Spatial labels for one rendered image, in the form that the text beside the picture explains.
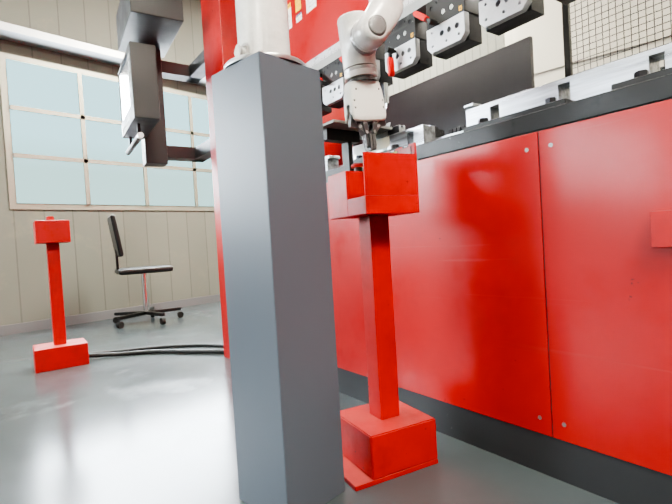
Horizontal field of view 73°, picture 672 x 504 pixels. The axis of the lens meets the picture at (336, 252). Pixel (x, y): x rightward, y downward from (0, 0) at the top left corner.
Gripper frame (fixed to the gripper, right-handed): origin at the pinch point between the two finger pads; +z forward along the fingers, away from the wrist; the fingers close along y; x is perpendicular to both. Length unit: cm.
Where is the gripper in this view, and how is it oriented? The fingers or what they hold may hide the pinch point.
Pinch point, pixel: (369, 142)
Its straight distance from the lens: 120.4
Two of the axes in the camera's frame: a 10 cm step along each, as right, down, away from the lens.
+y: -8.8, 1.5, -4.5
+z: 1.4, 9.9, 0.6
